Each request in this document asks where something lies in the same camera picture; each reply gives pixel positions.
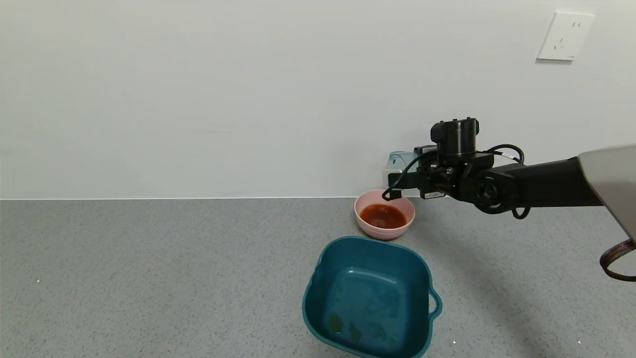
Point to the reddish orange liquid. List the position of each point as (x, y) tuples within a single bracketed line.
[(382, 216)]

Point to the pink bowl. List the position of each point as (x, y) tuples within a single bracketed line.
[(382, 233)]

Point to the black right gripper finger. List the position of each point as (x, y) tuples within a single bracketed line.
[(411, 181)]

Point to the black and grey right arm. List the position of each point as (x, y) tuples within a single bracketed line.
[(546, 181)]

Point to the white wall socket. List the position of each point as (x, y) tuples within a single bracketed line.
[(565, 37)]

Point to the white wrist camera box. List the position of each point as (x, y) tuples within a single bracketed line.
[(392, 178)]

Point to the teal square plastic basin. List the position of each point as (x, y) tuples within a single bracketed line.
[(367, 298)]

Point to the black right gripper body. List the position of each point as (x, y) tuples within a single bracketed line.
[(447, 179)]

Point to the clear ribbed plastic cup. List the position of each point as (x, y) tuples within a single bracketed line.
[(400, 160)]

